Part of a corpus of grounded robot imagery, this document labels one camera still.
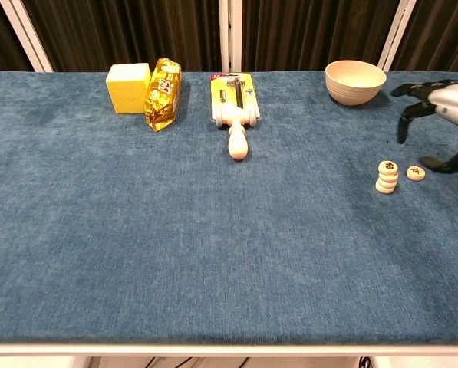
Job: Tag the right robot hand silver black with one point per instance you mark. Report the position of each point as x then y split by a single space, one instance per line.
455 99

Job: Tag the cream chess piece red character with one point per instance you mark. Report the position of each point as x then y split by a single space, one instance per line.
384 190
387 176
416 173
386 183

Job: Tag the cream chess piece black character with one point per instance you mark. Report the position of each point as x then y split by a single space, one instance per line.
388 166

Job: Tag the beige ribbed bowl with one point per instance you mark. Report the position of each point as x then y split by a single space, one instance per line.
353 94

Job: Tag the cream wooden roller massager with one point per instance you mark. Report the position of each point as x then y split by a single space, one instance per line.
237 142

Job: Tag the yellow razor blister pack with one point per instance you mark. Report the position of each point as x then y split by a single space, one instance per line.
216 86

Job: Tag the blue velvet table cover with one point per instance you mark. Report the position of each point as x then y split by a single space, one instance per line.
213 230

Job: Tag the gold foil snack packet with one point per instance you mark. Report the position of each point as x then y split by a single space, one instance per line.
161 99

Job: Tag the yellow cube block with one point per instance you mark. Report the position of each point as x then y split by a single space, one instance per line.
127 92

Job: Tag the white partition frame post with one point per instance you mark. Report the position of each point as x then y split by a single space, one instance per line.
224 38
26 34
397 34

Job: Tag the white table frame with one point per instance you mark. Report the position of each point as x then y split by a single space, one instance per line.
213 349

